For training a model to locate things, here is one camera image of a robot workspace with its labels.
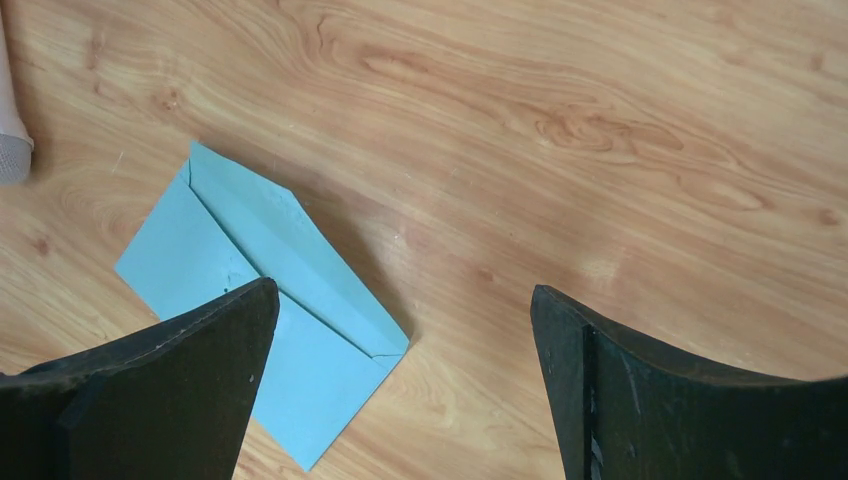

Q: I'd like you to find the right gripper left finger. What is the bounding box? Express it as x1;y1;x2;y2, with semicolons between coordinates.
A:
1;277;280;479

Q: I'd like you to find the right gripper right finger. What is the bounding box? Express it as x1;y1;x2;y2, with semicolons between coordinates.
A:
530;285;847;479

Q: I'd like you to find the grey-green envelope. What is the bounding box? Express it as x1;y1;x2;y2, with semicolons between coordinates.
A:
113;139;412;473

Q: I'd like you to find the pink toy microphone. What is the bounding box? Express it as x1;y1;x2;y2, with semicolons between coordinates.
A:
0;24;34;185

